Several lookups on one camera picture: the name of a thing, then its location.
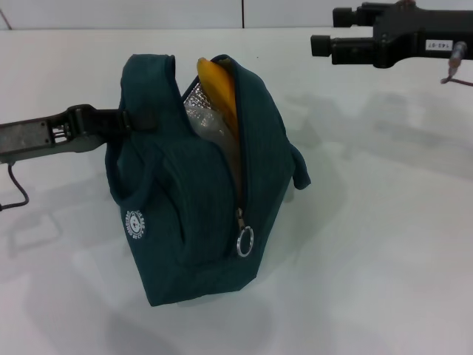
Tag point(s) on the yellow banana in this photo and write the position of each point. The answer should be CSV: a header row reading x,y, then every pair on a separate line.
x,y
220,92

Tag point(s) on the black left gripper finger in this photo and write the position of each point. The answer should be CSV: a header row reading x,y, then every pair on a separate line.
x,y
133,120

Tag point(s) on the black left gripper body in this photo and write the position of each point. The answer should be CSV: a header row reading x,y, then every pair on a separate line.
x,y
33,137

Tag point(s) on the dark teal lunch bag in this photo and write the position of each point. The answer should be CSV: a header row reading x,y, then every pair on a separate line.
x,y
192,207

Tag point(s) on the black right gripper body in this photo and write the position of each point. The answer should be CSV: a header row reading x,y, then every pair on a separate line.
x,y
406,29

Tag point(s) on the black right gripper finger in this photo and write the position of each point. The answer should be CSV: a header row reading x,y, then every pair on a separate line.
x,y
351,17
347,50

